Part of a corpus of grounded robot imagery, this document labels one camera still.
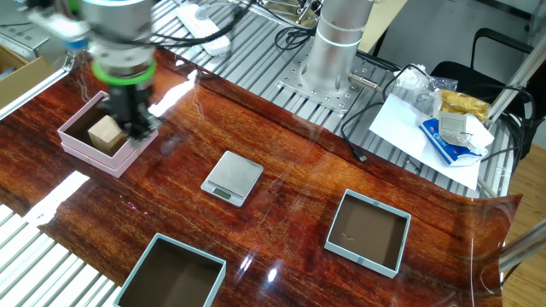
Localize clear plastic bag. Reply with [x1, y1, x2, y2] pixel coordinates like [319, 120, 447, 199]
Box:
[392, 63, 460, 116]

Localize open cardboard box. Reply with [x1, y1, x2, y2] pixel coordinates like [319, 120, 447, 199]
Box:
[0, 44, 56, 110]

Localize white power strip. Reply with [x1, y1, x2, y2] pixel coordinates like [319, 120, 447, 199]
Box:
[176, 3, 232, 57]

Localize black USB cable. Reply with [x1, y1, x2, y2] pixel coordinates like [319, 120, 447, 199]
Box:
[340, 63, 427, 163]

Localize gold foil bag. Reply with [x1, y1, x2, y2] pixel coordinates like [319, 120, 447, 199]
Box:
[439, 88, 491, 123]

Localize shallow light blue box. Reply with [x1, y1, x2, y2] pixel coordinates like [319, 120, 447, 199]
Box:
[323, 188, 412, 280]

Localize silver digital scale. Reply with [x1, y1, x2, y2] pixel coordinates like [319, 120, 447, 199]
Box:
[200, 149, 264, 208]

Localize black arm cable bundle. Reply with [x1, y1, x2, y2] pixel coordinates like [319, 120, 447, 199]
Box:
[140, 0, 317, 53]

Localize light wooden cube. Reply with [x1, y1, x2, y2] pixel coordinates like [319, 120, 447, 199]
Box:
[87, 114, 129, 157]

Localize white plastic packet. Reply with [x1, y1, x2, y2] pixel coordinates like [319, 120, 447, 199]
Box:
[437, 109, 496, 157]

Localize black metal frame chair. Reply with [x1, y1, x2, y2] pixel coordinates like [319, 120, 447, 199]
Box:
[429, 27, 546, 148]

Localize white paper sheet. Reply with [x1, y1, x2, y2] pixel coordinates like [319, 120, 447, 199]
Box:
[369, 92, 496, 192]

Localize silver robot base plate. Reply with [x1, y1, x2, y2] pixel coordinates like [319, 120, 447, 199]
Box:
[276, 49, 387, 115]

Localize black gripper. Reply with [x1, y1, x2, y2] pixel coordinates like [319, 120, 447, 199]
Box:
[108, 83, 162, 146]

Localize wood grain table mat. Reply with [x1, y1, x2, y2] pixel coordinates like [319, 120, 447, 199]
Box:
[0, 32, 524, 307]

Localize deep light blue box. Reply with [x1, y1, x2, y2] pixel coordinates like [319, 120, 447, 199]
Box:
[113, 232, 228, 307]

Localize silver base connector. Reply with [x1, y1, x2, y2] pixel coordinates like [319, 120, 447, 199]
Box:
[348, 72, 381, 93]

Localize pink cardboard box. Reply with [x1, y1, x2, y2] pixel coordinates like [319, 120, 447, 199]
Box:
[57, 90, 160, 179]

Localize brass metal fixture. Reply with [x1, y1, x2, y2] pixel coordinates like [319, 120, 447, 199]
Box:
[260, 0, 322, 26]

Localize tan wooden board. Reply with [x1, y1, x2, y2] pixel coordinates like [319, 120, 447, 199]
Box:
[357, 0, 410, 55]

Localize blue tissue pack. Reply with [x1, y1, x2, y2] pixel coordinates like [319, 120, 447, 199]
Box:
[418, 118, 485, 167]

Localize black floor cables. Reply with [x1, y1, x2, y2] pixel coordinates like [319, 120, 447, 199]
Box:
[479, 83, 537, 171]

